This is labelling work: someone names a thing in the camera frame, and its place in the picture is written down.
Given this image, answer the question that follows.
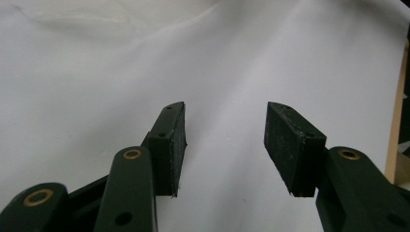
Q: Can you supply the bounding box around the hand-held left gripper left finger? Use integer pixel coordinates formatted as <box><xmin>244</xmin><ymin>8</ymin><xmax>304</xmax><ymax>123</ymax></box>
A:
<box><xmin>141</xmin><ymin>101</ymin><xmax>189</xmax><ymax>198</ymax></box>

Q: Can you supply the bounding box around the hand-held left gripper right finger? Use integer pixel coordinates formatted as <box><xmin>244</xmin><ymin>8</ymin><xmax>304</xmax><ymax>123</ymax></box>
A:
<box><xmin>263</xmin><ymin>101</ymin><xmax>329</xmax><ymax>198</ymax></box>

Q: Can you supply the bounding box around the white table cover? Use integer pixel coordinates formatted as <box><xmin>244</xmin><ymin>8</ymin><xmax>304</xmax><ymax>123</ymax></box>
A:
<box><xmin>0</xmin><ymin>0</ymin><xmax>410</xmax><ymax>232</ymax></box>

